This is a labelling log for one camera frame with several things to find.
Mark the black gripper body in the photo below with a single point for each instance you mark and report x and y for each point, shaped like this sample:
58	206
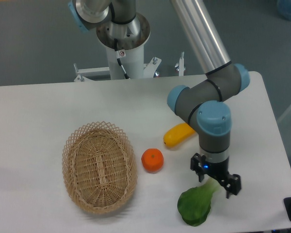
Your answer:
218	171

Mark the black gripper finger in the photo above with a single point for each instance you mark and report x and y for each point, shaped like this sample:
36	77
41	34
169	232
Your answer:
197	165
232	184

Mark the green leafy vegetable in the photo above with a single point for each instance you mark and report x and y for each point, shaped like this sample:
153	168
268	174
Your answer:
194	204

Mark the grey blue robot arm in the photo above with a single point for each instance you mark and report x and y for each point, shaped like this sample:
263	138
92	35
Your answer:
203	106

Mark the yellow mango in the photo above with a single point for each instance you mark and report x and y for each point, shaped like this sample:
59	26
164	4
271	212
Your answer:
177	135

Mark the orange tangerine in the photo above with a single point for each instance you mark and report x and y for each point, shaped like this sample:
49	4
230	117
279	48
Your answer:
152	160

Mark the woven wicker basket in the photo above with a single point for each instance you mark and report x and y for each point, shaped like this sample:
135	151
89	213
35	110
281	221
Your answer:
99	167

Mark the blue object top right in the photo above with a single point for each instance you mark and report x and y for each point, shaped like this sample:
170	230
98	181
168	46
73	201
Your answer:
284	8

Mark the white metal base frame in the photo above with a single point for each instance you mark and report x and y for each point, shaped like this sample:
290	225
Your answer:
150	70

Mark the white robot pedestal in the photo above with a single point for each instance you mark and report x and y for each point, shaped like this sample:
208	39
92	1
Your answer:
124	45

